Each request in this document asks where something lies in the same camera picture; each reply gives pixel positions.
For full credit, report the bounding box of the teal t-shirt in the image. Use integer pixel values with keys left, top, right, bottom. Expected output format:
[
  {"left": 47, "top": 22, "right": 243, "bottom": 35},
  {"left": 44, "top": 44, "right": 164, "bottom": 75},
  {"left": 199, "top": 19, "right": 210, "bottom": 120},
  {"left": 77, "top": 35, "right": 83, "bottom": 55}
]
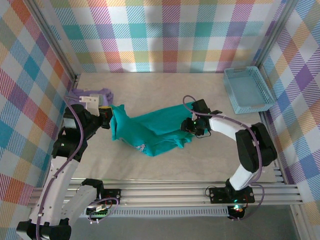
[{"left": 109, "top": 103, "right": 195, "bottom": 158}]

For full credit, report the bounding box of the folded purple t-shirt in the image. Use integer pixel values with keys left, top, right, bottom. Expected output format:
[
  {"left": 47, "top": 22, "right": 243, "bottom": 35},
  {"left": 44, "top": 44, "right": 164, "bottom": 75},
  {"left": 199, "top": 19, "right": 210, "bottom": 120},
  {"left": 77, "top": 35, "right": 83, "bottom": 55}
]
[{"left": 68, "top": 86, "right": 116, "bottom": 111}]

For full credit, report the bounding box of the light blue plastic basket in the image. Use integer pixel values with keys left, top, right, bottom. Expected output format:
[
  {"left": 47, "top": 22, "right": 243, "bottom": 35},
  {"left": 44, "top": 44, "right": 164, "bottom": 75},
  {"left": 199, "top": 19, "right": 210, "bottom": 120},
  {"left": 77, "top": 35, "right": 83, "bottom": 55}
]
[{"left": 223, "top": 66, "right": 275, "bottom": 115}]

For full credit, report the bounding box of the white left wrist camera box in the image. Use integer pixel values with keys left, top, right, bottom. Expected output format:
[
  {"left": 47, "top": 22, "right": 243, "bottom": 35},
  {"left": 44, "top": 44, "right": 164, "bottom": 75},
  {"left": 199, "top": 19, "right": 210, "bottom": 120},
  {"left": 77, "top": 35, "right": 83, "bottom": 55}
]
[{"left": 79, "top": 94, "right": 101, "bottom": 116}]

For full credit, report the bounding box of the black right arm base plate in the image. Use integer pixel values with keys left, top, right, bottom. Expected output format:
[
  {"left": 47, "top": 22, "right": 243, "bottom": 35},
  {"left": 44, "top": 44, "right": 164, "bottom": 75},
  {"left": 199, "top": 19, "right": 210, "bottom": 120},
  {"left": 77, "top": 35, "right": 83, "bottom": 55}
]
[{"left": 208, "top": 187, "right": 256, "bottom": 204}]

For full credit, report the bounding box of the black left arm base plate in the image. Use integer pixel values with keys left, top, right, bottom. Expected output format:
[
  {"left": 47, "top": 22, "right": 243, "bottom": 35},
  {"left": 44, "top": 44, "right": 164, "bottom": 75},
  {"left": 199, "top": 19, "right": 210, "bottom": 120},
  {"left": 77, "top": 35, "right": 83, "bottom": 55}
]
[{"left": 94, "top": 188, "right": 122, "bottom": 206}]

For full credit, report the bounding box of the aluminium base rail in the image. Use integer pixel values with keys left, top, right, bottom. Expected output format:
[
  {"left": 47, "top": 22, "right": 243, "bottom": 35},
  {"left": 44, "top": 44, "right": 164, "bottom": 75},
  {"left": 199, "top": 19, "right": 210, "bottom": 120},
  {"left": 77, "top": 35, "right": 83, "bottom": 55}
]
[{"left": 27, "top": 178, "right": 305, "bottom": 208}]

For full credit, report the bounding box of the aluminium corner post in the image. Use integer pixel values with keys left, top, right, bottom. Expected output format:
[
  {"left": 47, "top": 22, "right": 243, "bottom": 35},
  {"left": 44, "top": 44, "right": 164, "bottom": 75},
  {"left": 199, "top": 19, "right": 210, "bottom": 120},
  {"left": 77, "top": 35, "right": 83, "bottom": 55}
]
[
  {"left": 24, "top": 0, "right": 82, "bottom": 87},
  {"left": 252, "top": 0, "right": 301, "bottom": 70}
]

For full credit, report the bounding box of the grey slotted cable duct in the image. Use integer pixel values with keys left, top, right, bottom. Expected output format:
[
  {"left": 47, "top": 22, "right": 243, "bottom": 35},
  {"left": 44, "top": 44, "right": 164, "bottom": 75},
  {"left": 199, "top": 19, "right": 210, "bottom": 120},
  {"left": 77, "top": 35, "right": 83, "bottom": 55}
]
[{"left": 74, "top": 208, "right": 231, "bottom": 218}]

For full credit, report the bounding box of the aluminium frame leg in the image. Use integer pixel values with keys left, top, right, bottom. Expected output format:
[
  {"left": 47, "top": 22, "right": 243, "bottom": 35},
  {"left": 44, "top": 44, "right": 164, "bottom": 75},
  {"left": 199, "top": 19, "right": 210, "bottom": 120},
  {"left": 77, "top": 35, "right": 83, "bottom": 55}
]
[{"left": 291, "top": 204, "right": 310, "bottom": 240}]

